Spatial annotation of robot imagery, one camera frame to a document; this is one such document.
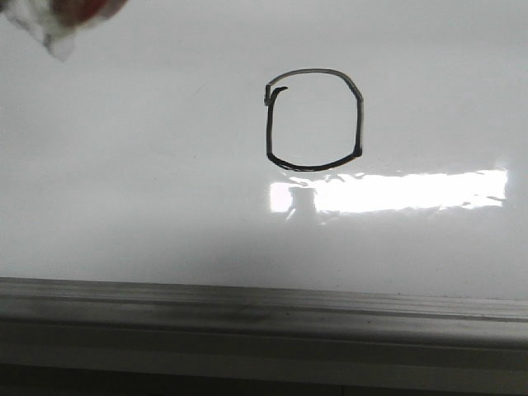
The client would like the red magnet taped to marker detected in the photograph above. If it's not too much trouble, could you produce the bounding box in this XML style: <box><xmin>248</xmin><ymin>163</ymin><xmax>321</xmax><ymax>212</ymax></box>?
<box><xmin>1</xmin><ymin>0</ymin><xmax>127</xmax><ymax>62</ymax></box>

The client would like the white whiteboard with aluminium frame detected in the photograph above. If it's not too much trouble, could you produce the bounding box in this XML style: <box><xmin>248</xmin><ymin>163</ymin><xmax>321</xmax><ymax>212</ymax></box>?
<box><xmin>1</xmin><ymin>1</ymin><xmax>527</xmax><ymax>369</ymax></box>

